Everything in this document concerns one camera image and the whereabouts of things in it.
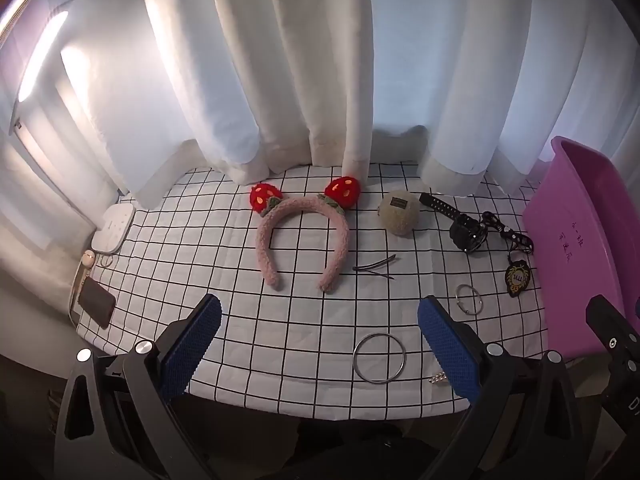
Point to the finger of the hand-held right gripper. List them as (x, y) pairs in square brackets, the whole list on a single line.
[(611, 332)]

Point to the beige fluffy hair clip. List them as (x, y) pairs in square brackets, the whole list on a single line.
[(399, 215)]

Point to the small white earbud case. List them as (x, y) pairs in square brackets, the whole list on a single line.
[(88, 258)]

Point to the white black checkered cloth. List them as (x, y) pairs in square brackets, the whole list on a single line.
[(225, 260)]

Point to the black wrist watch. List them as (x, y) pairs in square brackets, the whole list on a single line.
[(465, 230)]

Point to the white power strip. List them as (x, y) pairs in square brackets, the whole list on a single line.
[(114, 230)]

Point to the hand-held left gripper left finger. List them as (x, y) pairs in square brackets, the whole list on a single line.
[(192, 345)]

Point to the cream curtain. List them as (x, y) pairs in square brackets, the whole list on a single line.
[(300, 85)]

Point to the pink strawberry plush headband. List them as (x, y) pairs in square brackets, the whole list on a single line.
[(270, 230)]

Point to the dark metal hair pin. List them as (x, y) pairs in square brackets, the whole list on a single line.
[(381, 275), (377, 264)]

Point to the large silver bangle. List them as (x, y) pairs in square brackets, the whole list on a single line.
[(356, 365)]

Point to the pink plastic basin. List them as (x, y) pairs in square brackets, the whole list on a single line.
[(575, 240)]

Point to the white sheer curtain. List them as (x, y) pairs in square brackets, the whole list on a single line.
[(475, 85)]

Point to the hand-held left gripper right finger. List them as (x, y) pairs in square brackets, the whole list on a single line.
[(450, 345)]

